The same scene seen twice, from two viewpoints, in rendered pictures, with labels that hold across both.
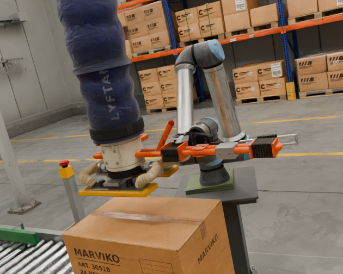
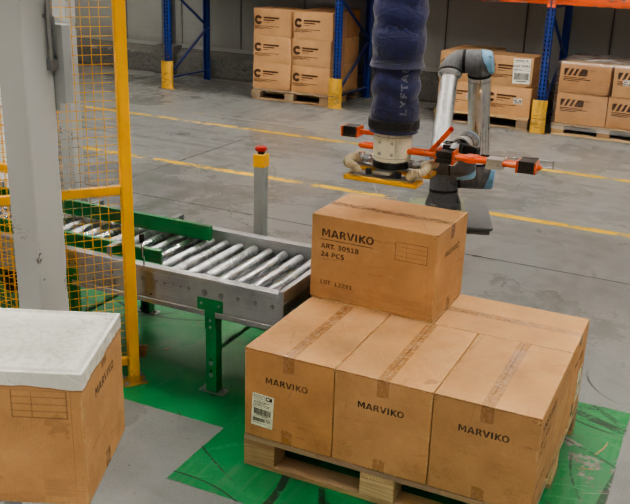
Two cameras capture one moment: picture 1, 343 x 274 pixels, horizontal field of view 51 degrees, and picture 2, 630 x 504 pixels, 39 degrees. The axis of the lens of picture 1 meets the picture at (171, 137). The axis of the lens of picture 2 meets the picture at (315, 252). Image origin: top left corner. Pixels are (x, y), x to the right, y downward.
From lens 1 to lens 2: 2.55 m
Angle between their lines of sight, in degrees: 9
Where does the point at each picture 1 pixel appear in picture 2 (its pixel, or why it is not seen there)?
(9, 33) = not seen: outside the picture
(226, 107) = (481, 124)
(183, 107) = (444, 116)
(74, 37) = (390, 36)
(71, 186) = (263, 179)
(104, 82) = (403, 80)
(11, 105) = not seen: outside the picture
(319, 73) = (596, 95)
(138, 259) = (394, 242)
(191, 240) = (446, 233)
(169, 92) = (308, 65)
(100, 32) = (413, 38)
